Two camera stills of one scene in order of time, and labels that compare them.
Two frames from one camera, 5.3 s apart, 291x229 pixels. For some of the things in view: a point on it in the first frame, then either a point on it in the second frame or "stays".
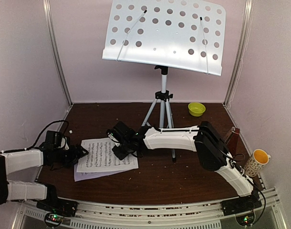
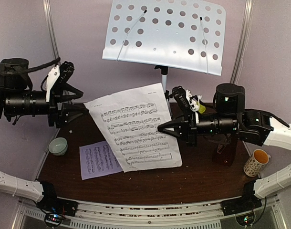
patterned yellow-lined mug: x=259 y=159 stays
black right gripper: x=121 y=155 to x=191 y=134
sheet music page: x=101 y=157 to x=129 y=122
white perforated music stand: x=185 y=34 stays
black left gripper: x=75 y=156 to x=55 y=114
